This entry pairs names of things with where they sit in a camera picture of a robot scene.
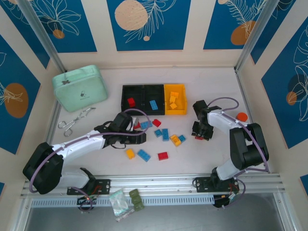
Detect long yellow lego brick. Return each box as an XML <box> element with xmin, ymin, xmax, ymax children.
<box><xmin>169</xmin><ymin>134</ymin><xmax>181</xmax><ymax>147</ymax></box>

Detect yellow plastic bin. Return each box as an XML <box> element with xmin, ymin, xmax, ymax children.
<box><xmin>164</xmin><ymin>83</ymin><xmax>188</xmax><ymax>116</ymax></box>

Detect metal tongs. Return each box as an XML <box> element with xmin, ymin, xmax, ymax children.
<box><xmin>57</xmin><ymin>107</ymin><xmax>97</xmax><ymax>137</ymax></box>

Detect clear plastic zip bag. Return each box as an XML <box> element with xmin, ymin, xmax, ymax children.
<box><xmin>108</xmin><ymin>188</ymin><xmax>129</xmax><ymax>217</ymax></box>

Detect mint green zip pouch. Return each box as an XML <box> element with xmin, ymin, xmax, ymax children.
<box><xmin>51</xmin><ymin>64</ymin><xmax>108</xmax><ymax>113</ymax></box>

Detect small clear plastic packet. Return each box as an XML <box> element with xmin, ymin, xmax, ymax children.
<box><xmin>115</xmin><ymin>208</ymin><xmax>135</xmax><ymax>222</ymax></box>

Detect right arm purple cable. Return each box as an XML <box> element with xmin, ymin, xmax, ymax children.
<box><xmin>207</xmin><ymin>96</ymin><xmax>270</xmax><ymax>207</ymax></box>

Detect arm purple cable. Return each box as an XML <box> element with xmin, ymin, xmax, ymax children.
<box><xmin>28</xmin><ymin>108</ymin><xmax>151</xmax><ymax>212</ymax></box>
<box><xmin>207</xmin><ymin>96</ymin><xmax>270</xmax><ymax>207</ymax></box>

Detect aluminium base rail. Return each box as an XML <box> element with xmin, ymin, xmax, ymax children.
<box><xmin>20</xmin><ymin>173</ymin><xmax>286</xmax><ymax>199</ymax></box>

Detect aluminium side rail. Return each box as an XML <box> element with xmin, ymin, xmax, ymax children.
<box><xmin>234</xmin><ymin>67</ymin><xmax>271</xmax><ymax>174</ymax></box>
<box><xmin>36</xmin><ymin>96</ymin><xmax>64</xmax><ymax>179</ymax></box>

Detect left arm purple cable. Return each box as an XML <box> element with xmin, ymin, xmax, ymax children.
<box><xmin>28</xmin><ymin>108</ymin><xmax>151</xmax><ymax>212</ymax></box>

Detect slotted grey cable duct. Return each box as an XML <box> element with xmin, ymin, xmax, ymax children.
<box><xmin>31</xmin><ymin>195</ymin><xmax>215</xmax><ymax>208</ymax></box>

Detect small circuit board with wires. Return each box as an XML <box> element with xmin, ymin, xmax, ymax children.
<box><xmin>213</xmin><ymin>193</ymin><xmax>241</xmax><ymax>210</ymax></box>
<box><xmin>77</xmin><ymin>194</ymin><xmax>97</xmax><ymax>212</ymax></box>

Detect aluminium frame post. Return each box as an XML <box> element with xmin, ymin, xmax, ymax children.
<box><xmin>16</xmin><ymin>0</ymin><xmax>67</xmax><ymax>72</ymax></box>
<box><xmin>233</xmin><ymin>0</ymin><xmax>277</xmax><ymax>73</ymax></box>

